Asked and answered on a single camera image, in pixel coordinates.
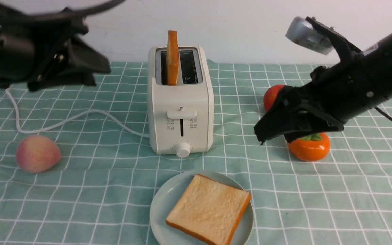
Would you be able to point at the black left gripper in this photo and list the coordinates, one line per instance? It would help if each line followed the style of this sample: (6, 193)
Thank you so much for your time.
(48, 56)

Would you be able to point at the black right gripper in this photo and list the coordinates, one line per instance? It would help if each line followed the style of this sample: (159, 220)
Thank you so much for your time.
(333, 97)

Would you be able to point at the toast slice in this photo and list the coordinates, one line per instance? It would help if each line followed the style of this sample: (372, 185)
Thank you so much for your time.
(209, 210)
(172, 58)

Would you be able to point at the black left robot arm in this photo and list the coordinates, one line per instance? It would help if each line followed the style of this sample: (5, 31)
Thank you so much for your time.
(10, 16)

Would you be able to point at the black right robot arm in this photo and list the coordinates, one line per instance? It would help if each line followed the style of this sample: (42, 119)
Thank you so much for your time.
(379, 53)

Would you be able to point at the orange persimmon with green leaf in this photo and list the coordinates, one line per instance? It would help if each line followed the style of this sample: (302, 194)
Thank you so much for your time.
(311, 148)

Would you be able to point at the red apple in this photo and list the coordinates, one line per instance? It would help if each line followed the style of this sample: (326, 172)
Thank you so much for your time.
(270, 96)

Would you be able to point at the pink yellow peach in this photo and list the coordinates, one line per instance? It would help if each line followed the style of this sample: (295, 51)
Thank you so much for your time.
(37, 154)

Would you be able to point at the green white checked tablecloth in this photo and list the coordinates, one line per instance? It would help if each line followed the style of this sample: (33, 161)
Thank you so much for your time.
(101, 191)

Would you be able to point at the white two-slot toaster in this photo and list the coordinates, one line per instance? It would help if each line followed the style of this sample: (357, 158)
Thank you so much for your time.
(180, 117)

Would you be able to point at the pale green round plate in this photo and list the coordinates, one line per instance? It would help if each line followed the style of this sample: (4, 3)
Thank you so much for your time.
(168, 195)

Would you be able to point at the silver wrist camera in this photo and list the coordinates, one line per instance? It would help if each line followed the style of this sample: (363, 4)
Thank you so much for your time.
(302, 33)

